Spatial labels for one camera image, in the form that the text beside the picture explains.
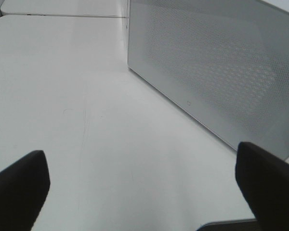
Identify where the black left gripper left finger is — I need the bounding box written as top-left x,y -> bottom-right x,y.
0,150 -> 50,231

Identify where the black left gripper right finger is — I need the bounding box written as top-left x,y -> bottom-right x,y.
235,142 -> 289,221

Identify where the white microwave door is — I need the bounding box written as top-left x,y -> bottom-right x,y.
128,0 -> 289,159

